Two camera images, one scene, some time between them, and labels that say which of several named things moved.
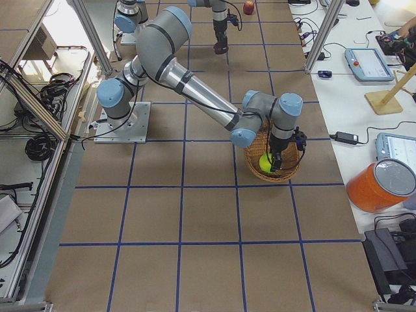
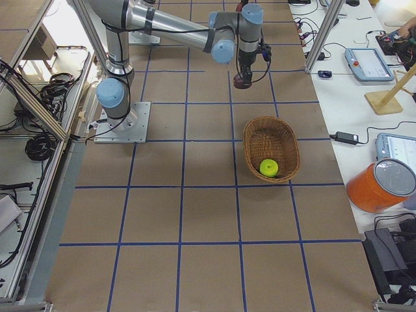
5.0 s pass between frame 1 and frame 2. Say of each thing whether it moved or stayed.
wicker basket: stayed
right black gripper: moved
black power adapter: stayed
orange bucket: stayed
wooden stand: stayed
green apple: moved
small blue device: stayed
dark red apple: moved
